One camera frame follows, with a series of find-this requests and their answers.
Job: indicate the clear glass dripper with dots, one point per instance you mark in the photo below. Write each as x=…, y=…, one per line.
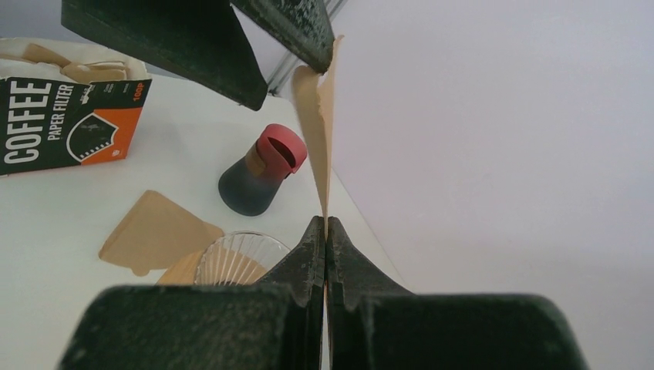
x=263, y=248

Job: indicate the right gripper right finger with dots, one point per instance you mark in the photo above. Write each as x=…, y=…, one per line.
x=376, y=323

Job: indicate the red black carafe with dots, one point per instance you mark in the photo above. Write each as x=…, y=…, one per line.
x=249, y=186

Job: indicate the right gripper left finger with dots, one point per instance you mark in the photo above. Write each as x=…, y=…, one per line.
x=274, y=323

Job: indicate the brown paper coffee filter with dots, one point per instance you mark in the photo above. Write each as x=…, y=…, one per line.
x=156, y=233
x=313, y=95

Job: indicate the orange coffee filter box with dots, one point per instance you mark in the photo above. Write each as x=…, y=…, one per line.
x=66, y=104

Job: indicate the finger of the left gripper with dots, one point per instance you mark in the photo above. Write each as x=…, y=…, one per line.
x=202, y=41
x=302, y=27

